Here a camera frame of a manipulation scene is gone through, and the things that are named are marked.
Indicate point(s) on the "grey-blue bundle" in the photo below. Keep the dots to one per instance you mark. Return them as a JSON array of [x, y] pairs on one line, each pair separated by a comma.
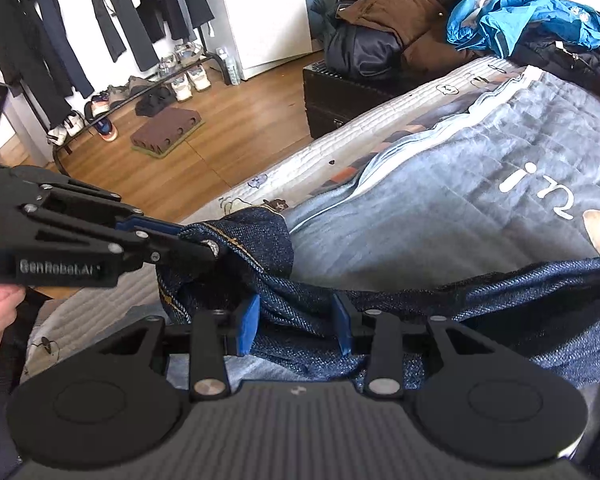
[[320, 5]]

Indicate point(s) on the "row of shoes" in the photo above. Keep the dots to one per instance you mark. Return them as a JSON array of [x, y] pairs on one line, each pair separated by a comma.
[[180, 87]]

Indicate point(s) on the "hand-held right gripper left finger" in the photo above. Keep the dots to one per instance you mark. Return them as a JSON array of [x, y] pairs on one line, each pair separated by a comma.
[[247, 322]]

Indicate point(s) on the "brown foam mat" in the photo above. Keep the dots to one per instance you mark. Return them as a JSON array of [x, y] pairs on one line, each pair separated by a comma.
[[165, 130]]

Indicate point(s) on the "dark blue denim jeans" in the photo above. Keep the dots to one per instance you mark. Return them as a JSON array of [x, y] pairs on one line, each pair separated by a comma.
[[430, 300]]

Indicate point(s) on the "grey-blue bed quilt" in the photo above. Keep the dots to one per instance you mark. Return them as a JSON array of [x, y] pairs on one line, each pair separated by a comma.
[[455, 185]]

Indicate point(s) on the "black storage box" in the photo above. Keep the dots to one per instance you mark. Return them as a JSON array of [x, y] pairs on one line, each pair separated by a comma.
[[330, 105]]

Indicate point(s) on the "white printed mattress pad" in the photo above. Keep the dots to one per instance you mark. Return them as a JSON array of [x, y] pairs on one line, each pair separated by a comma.
[[330, 140]]

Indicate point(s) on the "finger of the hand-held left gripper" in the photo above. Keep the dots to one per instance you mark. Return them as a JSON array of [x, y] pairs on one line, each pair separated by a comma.
[[190, 251], [150, 227]]

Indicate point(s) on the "white wardrobe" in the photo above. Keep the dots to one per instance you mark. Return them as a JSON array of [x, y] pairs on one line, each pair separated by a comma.
[[265, 15]]

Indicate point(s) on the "bright blue jacket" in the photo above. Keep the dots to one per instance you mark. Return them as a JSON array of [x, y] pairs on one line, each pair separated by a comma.
[[530, 15]]

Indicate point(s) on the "brown coat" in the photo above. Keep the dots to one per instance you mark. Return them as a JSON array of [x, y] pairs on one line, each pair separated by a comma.
[[405, 5]]

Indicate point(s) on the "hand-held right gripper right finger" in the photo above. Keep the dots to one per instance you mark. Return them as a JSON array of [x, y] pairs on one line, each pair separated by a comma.
[[342, 322]]

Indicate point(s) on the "black puffer jacket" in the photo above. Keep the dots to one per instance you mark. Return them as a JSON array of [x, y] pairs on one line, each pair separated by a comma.
[[360, 50]]

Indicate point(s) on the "hanging dark clothes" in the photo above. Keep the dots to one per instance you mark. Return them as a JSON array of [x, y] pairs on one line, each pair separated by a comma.
[[25, 50]]

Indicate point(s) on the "heap of dark clothes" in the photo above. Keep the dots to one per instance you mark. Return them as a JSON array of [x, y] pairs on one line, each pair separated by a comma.
[[570, 65]]

